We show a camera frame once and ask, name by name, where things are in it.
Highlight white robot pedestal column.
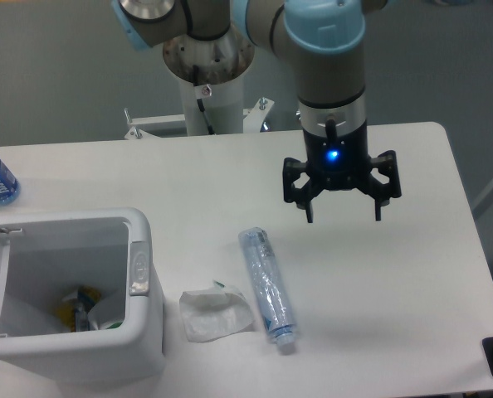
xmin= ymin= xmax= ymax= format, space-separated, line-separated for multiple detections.
xmin=163 ymin=26 xmax=254 ymax=132

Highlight crushed clear plastic bottle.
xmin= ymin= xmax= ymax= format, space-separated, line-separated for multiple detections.
xmin=238 ymin=227 xmax=296 ymax=355

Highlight white pedestal base frame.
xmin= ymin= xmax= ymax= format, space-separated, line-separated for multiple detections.
xmin=124 ymin=97 xmax=275 ymax=140

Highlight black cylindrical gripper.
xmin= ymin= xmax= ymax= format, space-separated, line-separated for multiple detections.
xmin=282 ymin=99 xmax=402 ymax=223

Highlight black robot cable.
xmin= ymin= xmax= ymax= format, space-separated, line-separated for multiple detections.
xmin=191 ymin=64 xmax=216 ymax=136

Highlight white tissue paper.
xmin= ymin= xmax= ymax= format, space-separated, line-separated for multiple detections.
xmin=179 ymin=280 xmax=254 ymax=343

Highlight yellow and blue trash wrapper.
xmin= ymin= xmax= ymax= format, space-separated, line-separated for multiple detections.
xmin=55 ymin=285 xmax=125 ymax=332

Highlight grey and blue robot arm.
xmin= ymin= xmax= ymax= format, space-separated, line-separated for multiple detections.
xmin=111 ymin=1 xmax=401 ymax=213

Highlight white plastic trash can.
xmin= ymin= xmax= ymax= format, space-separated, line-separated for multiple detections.
xmin=0 ymin=208 xmax=165 ymax=382

